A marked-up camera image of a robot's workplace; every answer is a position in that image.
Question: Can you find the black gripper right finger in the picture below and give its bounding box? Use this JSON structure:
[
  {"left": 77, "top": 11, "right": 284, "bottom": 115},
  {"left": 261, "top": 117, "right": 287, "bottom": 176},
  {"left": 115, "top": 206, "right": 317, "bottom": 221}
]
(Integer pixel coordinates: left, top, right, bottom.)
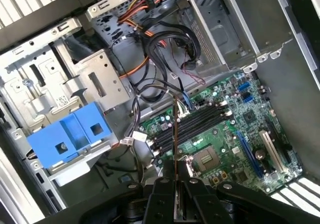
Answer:
[{"left": 178, "top": 161, "right": 320, "bottom": 224}]

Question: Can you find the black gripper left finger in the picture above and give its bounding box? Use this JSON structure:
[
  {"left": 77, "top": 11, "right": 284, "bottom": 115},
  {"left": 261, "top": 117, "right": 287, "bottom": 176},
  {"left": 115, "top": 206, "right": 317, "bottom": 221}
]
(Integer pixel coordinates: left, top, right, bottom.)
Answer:
[{"left": 77, "top": 158, "right": 176, "bottom": 224}]

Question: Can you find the dark RAM stick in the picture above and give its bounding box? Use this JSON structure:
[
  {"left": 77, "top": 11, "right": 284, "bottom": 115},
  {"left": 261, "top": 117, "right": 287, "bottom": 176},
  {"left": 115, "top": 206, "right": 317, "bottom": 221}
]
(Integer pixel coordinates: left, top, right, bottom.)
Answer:
[{"left": 172, "top": 95, "right": 183, "bottom": 224}]

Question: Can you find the black RAM slot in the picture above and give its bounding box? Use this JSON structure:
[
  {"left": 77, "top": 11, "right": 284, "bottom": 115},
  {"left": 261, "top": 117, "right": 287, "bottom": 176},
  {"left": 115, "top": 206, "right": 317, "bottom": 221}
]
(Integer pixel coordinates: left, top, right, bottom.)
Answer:
[
  {"left": 152, "top": 112, "right": 232, "bottom": 155},
  {"left": 150, "top": 106, "right": 230, "bottom": 150},
  {"left": 154, "top": 117, "right": 236, "bottom": 160},
  {"left": 148, "top": 100, "right": 227, "bottom": 145}
]

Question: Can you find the metal socket cover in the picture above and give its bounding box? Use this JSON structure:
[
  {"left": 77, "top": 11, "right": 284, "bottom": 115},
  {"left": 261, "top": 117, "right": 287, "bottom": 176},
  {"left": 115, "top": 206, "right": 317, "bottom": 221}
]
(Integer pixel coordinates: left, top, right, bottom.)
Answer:
[{"left": 184, "top": 155, "right": 197, "bottom": 179}]

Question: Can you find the CPU socket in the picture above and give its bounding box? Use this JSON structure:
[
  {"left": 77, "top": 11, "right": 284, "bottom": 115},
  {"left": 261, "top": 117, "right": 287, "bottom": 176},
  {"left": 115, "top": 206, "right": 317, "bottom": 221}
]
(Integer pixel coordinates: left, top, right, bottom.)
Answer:
[{"left": 193, "top": 147, "right": 221, "bottom": 170}]

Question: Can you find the green motherboard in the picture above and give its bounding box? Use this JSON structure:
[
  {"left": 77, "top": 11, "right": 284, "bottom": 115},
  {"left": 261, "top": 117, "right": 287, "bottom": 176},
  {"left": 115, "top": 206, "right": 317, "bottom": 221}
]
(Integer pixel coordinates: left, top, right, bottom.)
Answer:
[{"left": 138, "top": 71, "right": 305, "bottom": 195}]

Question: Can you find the blue expansion slot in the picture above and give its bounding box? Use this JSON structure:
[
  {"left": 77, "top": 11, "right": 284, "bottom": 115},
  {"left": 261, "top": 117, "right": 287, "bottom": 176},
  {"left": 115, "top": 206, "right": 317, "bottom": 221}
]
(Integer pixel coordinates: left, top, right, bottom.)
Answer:
[{"left": 234, "top": 130, "right": 264, "bottom": 180}]

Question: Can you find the white expansion slot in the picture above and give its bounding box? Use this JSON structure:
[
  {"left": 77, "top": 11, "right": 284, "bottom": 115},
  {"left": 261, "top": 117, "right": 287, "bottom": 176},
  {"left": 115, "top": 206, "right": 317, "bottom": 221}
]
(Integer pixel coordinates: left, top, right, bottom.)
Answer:
[{"left": 258, "top": 130, "right": 285, "bottom": 175}]

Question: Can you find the black expansion slot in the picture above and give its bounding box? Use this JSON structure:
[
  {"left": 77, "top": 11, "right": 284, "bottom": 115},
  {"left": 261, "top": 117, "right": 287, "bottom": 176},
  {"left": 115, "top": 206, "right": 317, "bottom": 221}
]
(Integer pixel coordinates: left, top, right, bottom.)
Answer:
[{"left": 268, "top": 120, "right": 293, "bottom": 165}]

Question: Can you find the blue plastic drive latch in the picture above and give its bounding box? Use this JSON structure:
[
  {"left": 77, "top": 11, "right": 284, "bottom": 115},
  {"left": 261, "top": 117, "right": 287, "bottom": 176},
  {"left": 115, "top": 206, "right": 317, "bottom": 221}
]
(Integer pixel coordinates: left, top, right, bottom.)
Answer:
[{"left": 26, "top": 101, "right": 118, "bottom": 169}]

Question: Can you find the black round speaker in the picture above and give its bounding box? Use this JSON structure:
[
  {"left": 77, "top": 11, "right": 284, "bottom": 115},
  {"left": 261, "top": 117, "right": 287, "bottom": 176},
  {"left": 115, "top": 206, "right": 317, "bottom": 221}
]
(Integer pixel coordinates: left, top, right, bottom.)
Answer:
[{"left": 181, "top": 58, "right": 201, "bottom": 72}]

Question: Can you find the black PC case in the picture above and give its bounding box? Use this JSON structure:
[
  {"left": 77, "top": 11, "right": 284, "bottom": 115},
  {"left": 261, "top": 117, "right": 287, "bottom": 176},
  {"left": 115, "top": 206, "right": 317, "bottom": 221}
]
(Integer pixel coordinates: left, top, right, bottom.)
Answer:
[{"left": 0, "top": 0, "right": 320, "bottom": 224}]

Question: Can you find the grey metal drive cage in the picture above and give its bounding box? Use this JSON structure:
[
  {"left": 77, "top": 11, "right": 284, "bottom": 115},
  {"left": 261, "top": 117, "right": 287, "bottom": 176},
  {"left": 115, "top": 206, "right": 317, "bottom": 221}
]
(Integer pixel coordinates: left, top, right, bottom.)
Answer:
[{"left": 0, "top": 16, "right": 133, "bottom": 187}]

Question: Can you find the grey metal disk bay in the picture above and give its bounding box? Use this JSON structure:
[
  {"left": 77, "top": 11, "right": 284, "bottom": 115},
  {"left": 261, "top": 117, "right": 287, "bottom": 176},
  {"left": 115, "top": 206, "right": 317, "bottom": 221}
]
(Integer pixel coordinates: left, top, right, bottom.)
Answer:
[{"left": 186, "top": 0, "right": 295, "bottom": 71}]

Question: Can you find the black cable with blue plug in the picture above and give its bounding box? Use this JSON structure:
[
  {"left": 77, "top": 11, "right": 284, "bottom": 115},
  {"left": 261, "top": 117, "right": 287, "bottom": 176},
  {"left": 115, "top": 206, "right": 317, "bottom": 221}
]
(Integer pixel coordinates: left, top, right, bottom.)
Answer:
[{"left": 181, "top": 90, "right": 195, "bottom": 110}]

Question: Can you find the red black twisted wire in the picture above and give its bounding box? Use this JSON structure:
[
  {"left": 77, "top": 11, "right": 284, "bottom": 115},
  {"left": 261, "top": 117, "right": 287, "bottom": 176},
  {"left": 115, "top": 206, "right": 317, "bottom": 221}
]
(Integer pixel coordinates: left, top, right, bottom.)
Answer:
[{"left": 179, "top": 51, "right": 208, "bottom": 85}]

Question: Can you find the orange data cable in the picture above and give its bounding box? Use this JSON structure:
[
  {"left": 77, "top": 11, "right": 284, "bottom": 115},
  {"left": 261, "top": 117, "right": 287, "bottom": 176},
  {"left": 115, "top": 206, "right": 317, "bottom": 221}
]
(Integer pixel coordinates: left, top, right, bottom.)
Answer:
[{"left": 118, "top": 56, "right": 151, "bottom": 79}]

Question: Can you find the black cable bundle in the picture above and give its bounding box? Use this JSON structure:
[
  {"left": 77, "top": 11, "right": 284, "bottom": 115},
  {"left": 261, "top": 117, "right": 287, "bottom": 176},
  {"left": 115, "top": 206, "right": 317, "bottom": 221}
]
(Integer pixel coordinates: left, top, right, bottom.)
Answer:
[{"left": 134, "top": 21, "right": 201, "bottom": 105}]

